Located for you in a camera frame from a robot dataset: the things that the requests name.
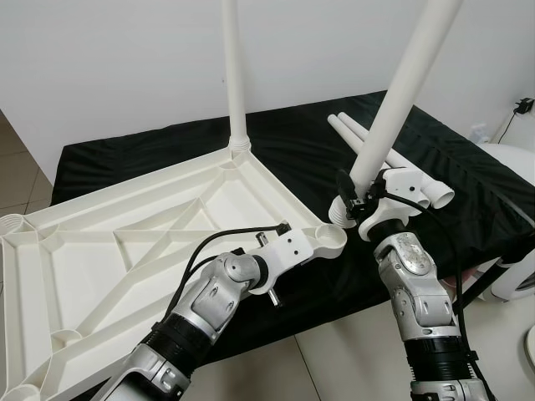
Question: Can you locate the white plastic table leg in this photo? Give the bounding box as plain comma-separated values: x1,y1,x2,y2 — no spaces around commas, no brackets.
222,0,252,155
339,111,456,210
326,115,431,210
329,0,465,228

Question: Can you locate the white plastic table top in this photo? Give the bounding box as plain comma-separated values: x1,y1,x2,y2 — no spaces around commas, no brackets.
0,149,348,401

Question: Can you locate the pink stool seat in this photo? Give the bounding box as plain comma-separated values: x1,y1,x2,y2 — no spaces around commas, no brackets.
456,269,486,285

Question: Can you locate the white plastic floor object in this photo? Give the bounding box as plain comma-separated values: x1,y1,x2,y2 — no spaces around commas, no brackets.
481,142,535,302

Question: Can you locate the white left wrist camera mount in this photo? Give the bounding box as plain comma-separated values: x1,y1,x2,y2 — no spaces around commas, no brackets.
255,227,314,272

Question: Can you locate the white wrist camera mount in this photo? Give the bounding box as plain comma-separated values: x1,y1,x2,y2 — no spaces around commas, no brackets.
255,227,314,272
359,167,431,243

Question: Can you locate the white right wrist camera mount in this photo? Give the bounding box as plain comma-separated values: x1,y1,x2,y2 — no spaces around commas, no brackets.
359,167,431,243

